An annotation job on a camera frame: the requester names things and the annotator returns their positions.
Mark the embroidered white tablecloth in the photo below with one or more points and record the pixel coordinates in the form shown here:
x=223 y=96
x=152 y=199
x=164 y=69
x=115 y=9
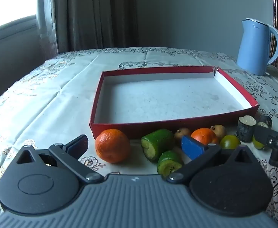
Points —
x=58 y=95

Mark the large orange mandarin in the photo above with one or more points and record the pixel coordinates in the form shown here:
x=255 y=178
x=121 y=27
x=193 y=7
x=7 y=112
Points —
x=112 y=145

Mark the small brown round fruit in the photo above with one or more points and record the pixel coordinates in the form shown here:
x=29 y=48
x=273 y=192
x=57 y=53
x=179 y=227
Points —
x=182 y=133
x=218 y=130

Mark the red cardboard box tray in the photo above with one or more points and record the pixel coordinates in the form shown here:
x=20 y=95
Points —
x=153 y=99

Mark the sheer white curtain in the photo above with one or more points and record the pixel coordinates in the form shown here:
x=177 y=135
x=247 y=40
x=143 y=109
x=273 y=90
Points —
x=46 y=16

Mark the brown patterned curtain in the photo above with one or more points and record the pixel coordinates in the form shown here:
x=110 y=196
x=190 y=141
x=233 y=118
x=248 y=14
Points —
x=96 y=14

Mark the dark eggplant piece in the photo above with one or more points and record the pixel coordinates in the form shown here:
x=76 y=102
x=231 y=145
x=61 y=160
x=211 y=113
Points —
x=265 y=121

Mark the green cucumber end piece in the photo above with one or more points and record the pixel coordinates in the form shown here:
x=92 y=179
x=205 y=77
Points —
x=168 y=162

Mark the light blue electric kettle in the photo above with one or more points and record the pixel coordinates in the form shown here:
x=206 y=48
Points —
x=253 y=49

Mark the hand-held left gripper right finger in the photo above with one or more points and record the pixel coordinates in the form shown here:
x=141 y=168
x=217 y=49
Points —
x=191 y=147

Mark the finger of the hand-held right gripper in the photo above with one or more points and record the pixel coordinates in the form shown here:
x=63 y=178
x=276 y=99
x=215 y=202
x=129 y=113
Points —
x=262 y=134

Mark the window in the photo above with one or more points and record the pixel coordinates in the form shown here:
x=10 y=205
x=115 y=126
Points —
x=10 y=4

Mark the grey-skinned eggplant piece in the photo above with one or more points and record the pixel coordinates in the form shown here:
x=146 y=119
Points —
x=246 y=128

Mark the cut green cucumber segment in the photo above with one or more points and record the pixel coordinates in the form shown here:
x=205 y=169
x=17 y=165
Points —
x=156 y=142

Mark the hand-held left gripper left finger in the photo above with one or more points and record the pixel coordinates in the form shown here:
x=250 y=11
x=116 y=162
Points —
x=78 y=144

